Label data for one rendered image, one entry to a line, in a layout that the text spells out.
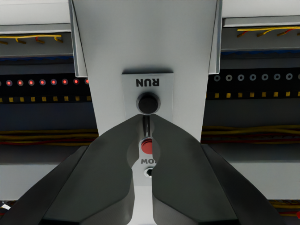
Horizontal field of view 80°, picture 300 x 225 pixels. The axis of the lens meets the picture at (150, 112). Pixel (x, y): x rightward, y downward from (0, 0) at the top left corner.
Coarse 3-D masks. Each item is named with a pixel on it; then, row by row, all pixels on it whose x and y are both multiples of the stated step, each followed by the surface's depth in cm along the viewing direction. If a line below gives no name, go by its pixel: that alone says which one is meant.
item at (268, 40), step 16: (224, 32) 19; (240, 32) 19; (256, 32) 19; (272, 32) 19; (288, 32) 19; (224, 48) 19; (240, 48) 19; (256, 48) 19; (272, 48) 19; (288, 48) 19
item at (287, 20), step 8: (272, 16) 16; (280, 16) 16; (288, 16) 16; (296, 16) 16; (224, 24) 16; (232, 24) 16; (240, 24) 16; (248, 24) 16; (256, 24) 16; (264, 24) 16; (272, 24) 16; (280, 24) 16; (288, 24) 16; (296, 24) 17
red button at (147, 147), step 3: (144, 141) 16; (147, 141) 16; (150, 141) 16; (144, 144) 16; (147, 144) 16; (150, 144) 16; (141, 147) 17; (144, 147) 16; (147, 147) 16; (150, 147) 16; (144, 150) 17; (147, 150) 17; (150, 150) 17; (147, 153) 17; (150, 153) 17
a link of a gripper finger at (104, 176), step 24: (144, 120) 12; (96, 144) 9; (120, 144) 9; (96, 168) 8; (120, 168) 8; (72, 192) 7; (96, 192) 7; (120, 192) 7; (48, 216) 6; (72, 216) 6; (96, 216) 6; (120, 216) 7
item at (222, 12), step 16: (224, 0) 13; (240, 0) 13; (256, 0) 13; (272, 0) 13; (288, 0) 13; (224, 16) 16; (240, 16) 16; (256, 16) 16; (224, 64) 31; (240, 64) 30; (256, 64) 30; (272, 64) 30; (288, 64) 30
